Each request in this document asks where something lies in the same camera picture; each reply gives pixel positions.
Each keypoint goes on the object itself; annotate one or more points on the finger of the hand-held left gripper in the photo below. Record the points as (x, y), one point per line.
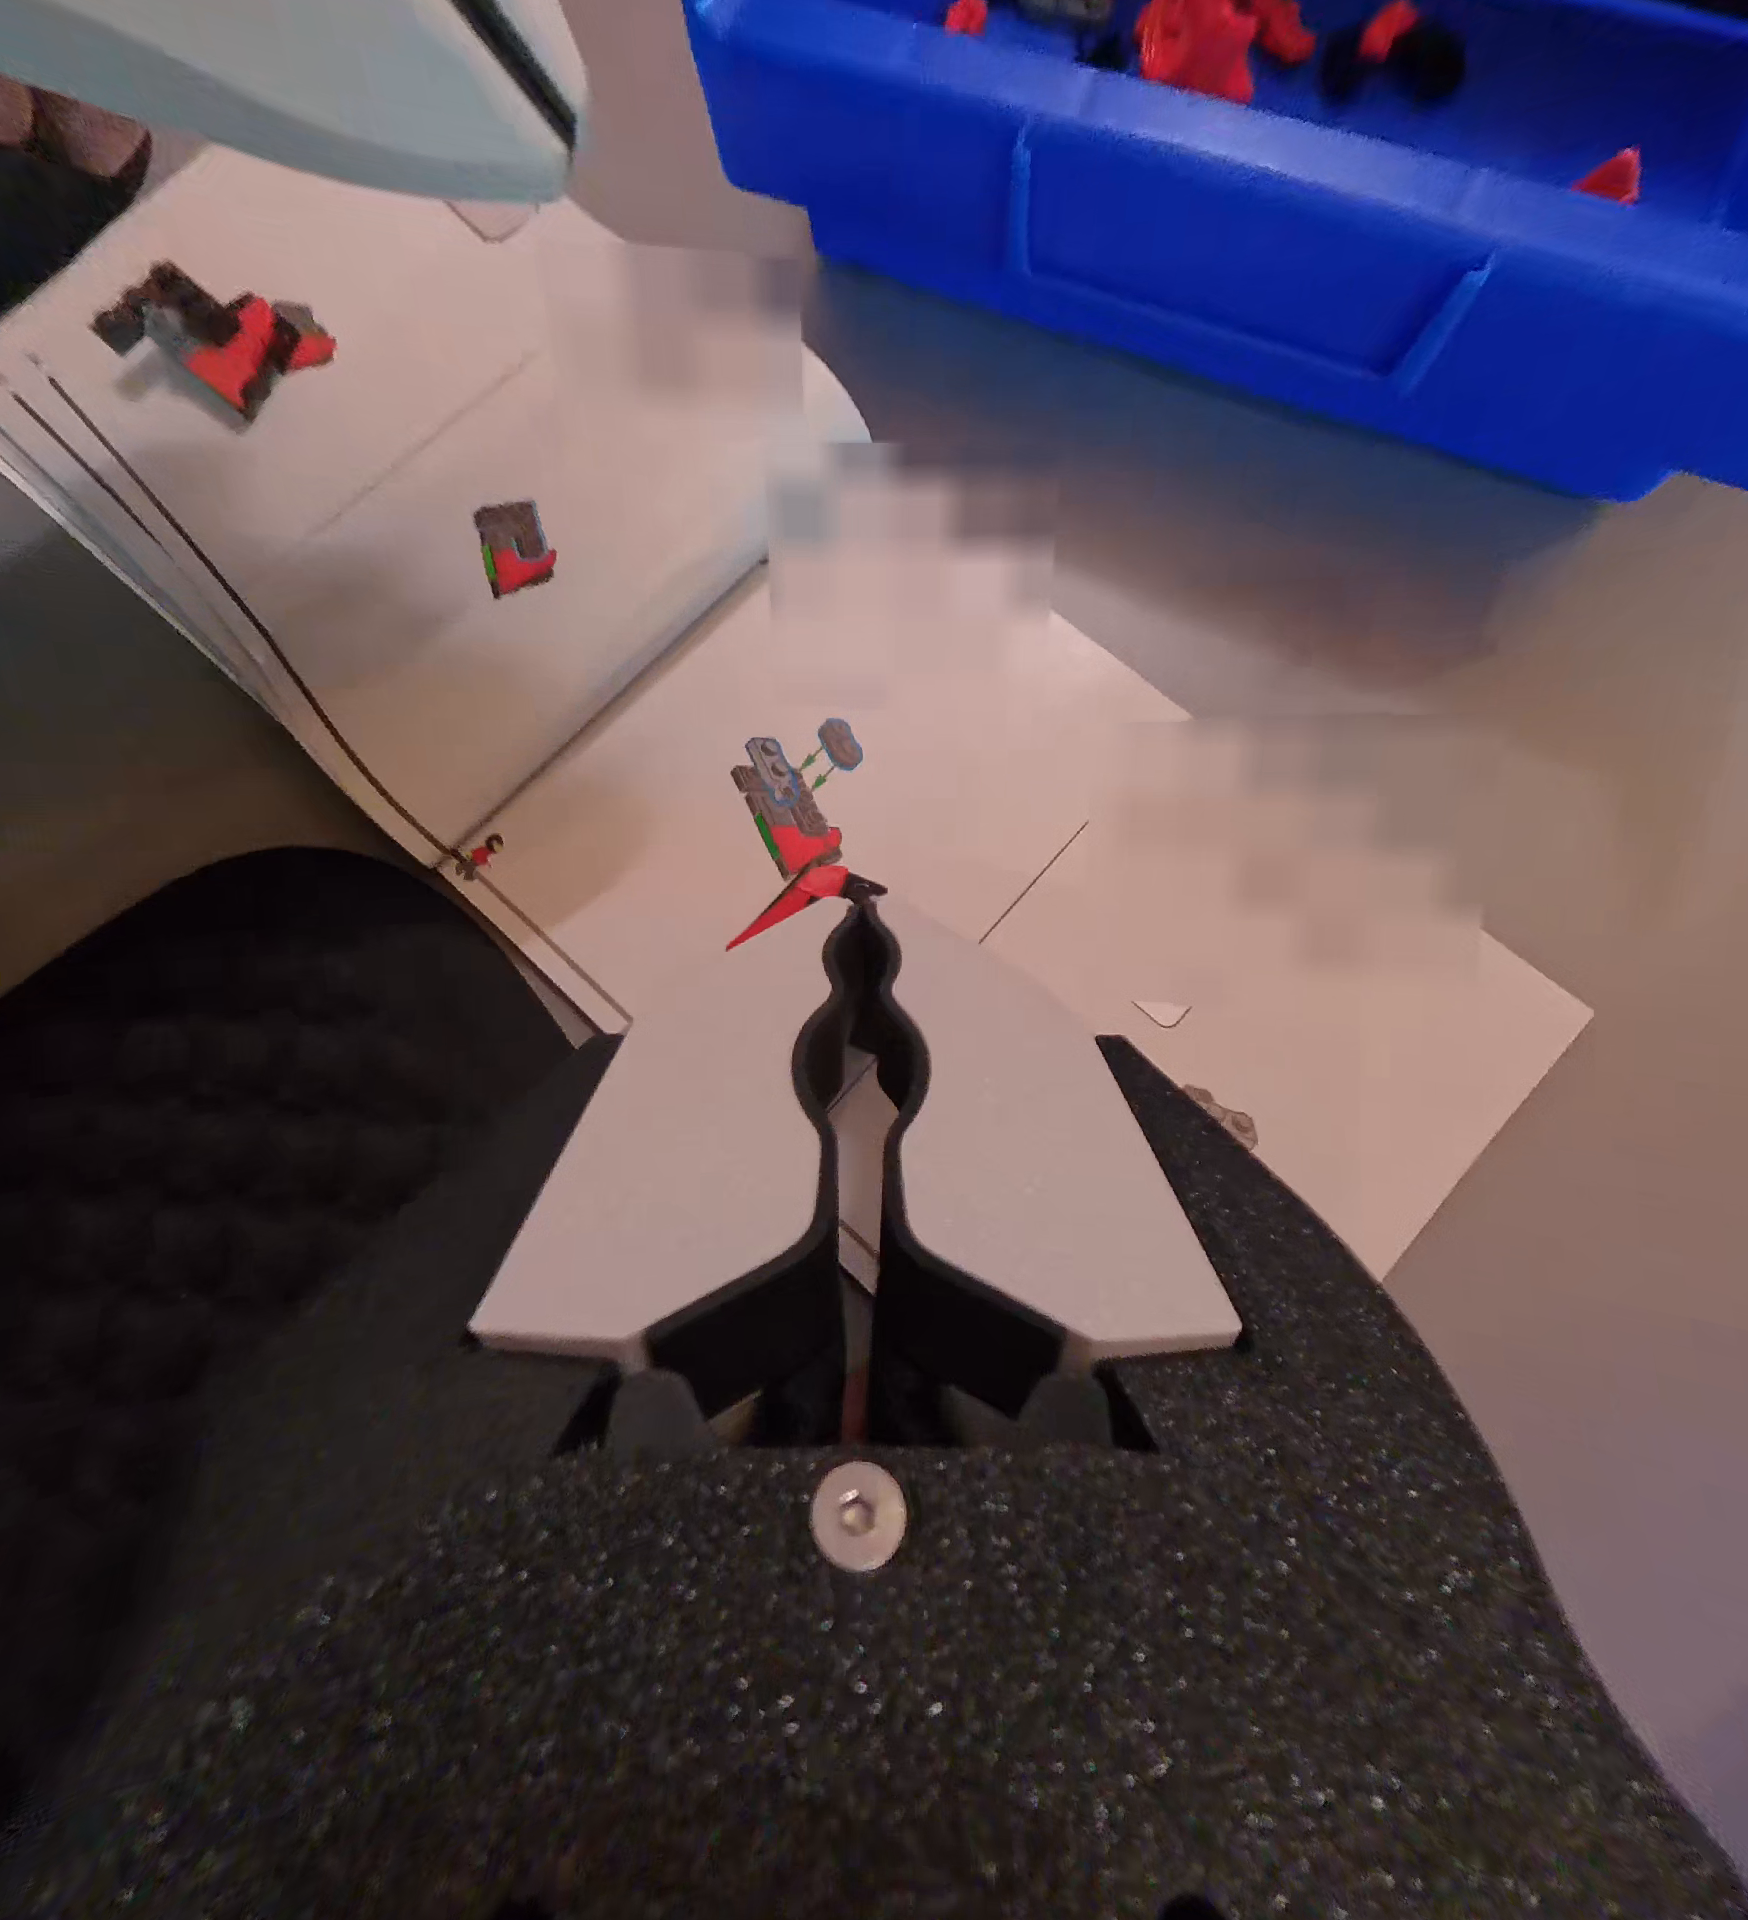
(288, 90)
(553, 60)

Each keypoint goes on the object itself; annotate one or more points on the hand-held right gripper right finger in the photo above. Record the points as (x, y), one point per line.
(1054, 1185)

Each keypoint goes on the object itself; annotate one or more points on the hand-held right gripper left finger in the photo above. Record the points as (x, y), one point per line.
(664, 1185)

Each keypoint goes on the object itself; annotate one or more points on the red wedge brick piece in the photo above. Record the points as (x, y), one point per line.
(793, 909)

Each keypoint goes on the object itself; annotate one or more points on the pile of red black bricks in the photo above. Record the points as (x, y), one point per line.
(1189, 44)

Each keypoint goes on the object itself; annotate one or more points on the blue storage bin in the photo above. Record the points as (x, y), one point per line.
(1189, 224)

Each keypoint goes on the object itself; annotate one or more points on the white instruction booklet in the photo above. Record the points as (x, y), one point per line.
(409, 404)

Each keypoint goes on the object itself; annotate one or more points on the black quilted cushion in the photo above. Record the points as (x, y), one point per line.
(139, 1140)

